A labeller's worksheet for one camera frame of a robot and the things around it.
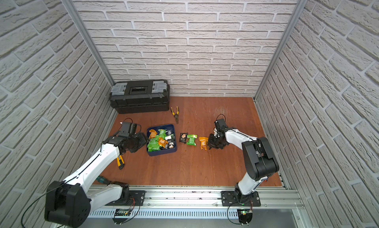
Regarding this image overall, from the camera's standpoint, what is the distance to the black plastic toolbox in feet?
3.26

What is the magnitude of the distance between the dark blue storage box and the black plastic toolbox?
0.56 feet

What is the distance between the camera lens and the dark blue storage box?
891 mm
